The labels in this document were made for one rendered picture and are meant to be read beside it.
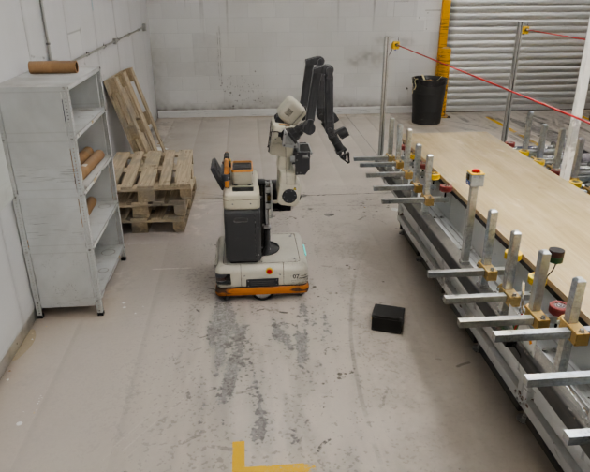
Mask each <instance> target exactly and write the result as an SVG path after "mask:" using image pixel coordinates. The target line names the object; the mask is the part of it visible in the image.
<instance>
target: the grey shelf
mask: <svg viewBox="0 0 590 472"><path fill-rule="evenodd" d="M100 68H101V67H100V66H79V72H78V73H50V74H30V72H29V71H27V72H25V73H22V74H21V75H19V76H16V77H14V78H12V79H9V80H7V81H3V82H1V83H0V134H2V135H1V139H2V142H3V147H4V152H5V157H6V161H7V169H8V173H9V177H10V182H11V187H12V191H13V196H14V199H13V200H12V201H13V205H14V210H15V215H16V218H17V223H18V228H19V232H20V236H21V241H22V249H23V253H24V257H25V262H26V267H27V271H28V275H29V280H30V285H31V289H32V293H33V298H34V302H35V307H36V311H37V318H44V313H42V311H41V308H53V307H74V306H95V305H96V310H97V315H98V316H104V314H105V311H104V309H103V302H102V297H103V294H104V292H105V287H106V285H107V283H108V282H109V281H110V279H111V277H112V274H113V272H114V270H115V268H116V265H117V263H118V261H119V258H120V256H122V257H121V261H122V260H126V256H125V243H124V236H123V230H122V222H121V216H120V208H119V201H118V194H117V187H116V181H115V173H114V166H113V159H112V152H111V139H110V132H109V125H108V118H107V110H106V104H105V97H104V90H103V82H102V76H101V69H100ZM98 73H99V74H98ZM98 76H99V77H98ZM96 79H97V83H96ZM97 86H98V90H97ZM100 87H101V88H100ZM100 90H101V91H100ZM60 92H61V93H60ZM98 93H99V97H98ZM101 93H102V94H101ZM61 94H62V98H61ZM62 99H63V104H62ZM99 99H100V104H99ZM102 103H103V104H102ZM63 105H64V109H63ZM100 106H101V108H100ZM64 111H65V115H64ZM104 114H105V115H104ZM101 115H102V117H101ZM65 117H66V120H65ZM104 117H105V118H104ZM68 119H69V120H68ZM102 120H103V125H102ZM103 126H104V131H103ZM106 130H107V131H106ZM104 133H105V138H104ZM105 140H106V144H105ZM87 146H88V147H91V148H92V149H93V150H94V151H96V150H102V151H103V152H104V154H105V156H104V158H103V159H102V160H101V161H100V162H99V163H98V164H97V166H96V167H95V168H94V169H93V170H92V171H91V172H90V173H89V175H88V176H87V177H86V178H85V179H84V180H83V179H82V172H81V162H80V155H79V152H80V151H81V150H82V149H83V148H84V147H87ZM106 147H107V151H106ZM73 148H74V149H73ZM109 148H110V149H109ZM70 151H71V155H70ZM73 152H74V153H73ZM71 157H72V161H71ZM75 161H76V162H75ZM72 162H73V167H72ZM108 164H109V165H108ZM109 167H110V171H109ZM73 168H74V172H73ZM74 173H75V178H74ZM77 173H78V174H77ZM110 175H111V177H110ZM112 178H113V179H112ZM75 179H76V183H75ZM111 188H112V192H111ZM114 190H115V191H114ZM114 193H115V194H114ZM112 194H113V198H112ZM89 197H94V198H96V206H95V207H94V209H93V211H92V212H91V213H90V215H89V214H88V208H87V202H86V200H87V198H89ZM79 203H80V206H79ZM82 207H83V208H82ZM80 210H81V211H80ZM114 211H115V212H114ZM117 212H118V213H117ZM115 215H116V219H115ZM118 216H119V217H118ZM84 218H85V219H84ZM118 218H119V219H118ZM81 220H82V223H81ZM84 221H85V222H84ZM116 221H117V226H116ZM82 225H83V226H82ZM117 229H118V232H117ZM120 232H121V233H120ZM120 234H121V235H120ZM118 235H119V239H118ZM121 239H122V240H121ZM27 241H28V243H27ZM119 242H120V244H119ZM28 244H29V247H28ZM123 252H124V253H123ZM40 305H41V306H40ZM38 308H39V309H38Z"/></svg>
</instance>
